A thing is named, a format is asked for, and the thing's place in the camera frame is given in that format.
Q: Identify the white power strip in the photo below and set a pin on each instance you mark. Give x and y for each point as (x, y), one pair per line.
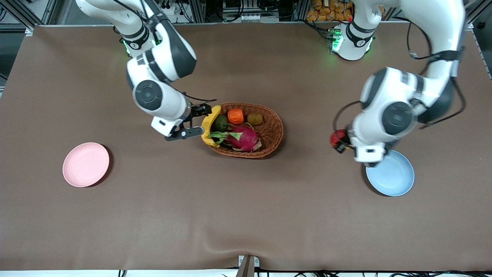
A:
(259, 18)

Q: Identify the orange fruit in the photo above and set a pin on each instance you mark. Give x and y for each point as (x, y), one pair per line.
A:
(235, 115)

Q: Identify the grey metal table clamp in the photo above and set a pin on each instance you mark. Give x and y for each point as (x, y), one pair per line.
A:
(248, 265)

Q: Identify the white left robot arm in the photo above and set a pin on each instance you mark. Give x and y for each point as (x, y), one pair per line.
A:
(407, 100)

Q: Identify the bag of yellow-orange items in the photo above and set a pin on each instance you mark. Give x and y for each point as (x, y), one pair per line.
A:
(330, 10)

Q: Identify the dark green avocado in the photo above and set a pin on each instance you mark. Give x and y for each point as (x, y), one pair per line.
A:
(221, 123)

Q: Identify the yellow banana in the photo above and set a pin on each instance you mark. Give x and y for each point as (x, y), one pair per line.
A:
(210, 125)

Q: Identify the red apple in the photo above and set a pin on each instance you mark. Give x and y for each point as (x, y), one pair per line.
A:
(338, 137)

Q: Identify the pink dragon fruit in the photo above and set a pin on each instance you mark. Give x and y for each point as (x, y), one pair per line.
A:
(246, 138)

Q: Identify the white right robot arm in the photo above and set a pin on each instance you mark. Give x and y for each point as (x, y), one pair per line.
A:
(161, 57)

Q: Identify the brown kiwi fruit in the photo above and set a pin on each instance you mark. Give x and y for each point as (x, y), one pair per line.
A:
(255, 119)

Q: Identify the aluminium frame profile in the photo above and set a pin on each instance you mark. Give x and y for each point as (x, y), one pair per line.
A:
(23, 11)

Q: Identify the small electronics box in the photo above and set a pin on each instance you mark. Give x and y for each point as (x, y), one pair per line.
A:
(333, 38)

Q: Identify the brown table cloth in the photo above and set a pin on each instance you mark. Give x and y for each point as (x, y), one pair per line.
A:
(246, 211)

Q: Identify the light blue round plate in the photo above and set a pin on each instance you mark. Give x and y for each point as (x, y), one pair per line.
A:
(392, 175)

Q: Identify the pink round plate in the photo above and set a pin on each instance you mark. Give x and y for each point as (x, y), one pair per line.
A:
(85, 164)

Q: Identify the brown wicker basket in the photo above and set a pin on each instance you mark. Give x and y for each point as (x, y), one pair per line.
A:
(271, 130)

